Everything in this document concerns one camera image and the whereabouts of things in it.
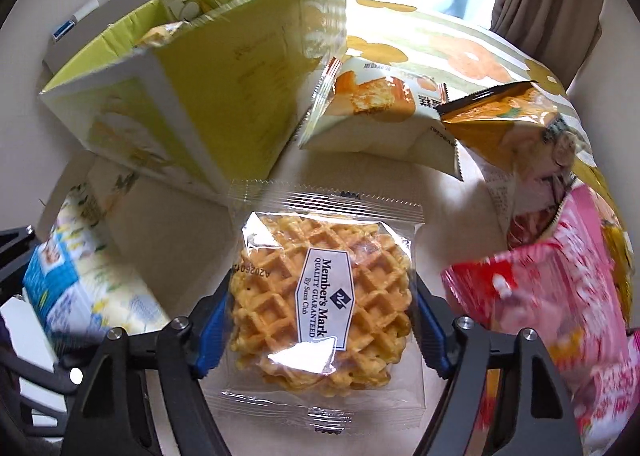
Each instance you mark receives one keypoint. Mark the white tube blue label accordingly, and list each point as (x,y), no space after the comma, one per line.
(75,19)

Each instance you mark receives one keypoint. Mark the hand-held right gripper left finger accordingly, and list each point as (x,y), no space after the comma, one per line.
(212,331)

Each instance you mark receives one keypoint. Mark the white orange cake packet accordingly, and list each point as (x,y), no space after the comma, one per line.
(370,101)

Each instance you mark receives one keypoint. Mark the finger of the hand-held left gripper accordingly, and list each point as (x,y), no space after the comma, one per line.
(15,246)

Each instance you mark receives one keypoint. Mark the pink snack packet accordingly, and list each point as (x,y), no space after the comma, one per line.
(540,286)

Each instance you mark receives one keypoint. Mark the striped floral blanket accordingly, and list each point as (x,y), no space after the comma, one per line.
(450,46)

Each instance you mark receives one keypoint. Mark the white brown snack packet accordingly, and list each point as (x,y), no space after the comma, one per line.
(520,206)

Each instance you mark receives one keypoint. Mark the yellow snack packet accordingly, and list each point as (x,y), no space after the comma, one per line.
(160,32)

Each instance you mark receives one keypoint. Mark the cream floral tablecloth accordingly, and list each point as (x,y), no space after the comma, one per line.
(450,246)

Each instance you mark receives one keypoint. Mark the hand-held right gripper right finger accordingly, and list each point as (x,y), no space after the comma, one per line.
(430,331)

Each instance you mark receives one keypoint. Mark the green cardboard box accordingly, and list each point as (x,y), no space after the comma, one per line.
(225,101)

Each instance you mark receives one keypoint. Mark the orange brown snack packet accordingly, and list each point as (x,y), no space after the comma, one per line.
(500,121)

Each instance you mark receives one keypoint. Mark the clear waffle packet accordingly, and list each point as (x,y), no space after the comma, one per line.
(320,286)

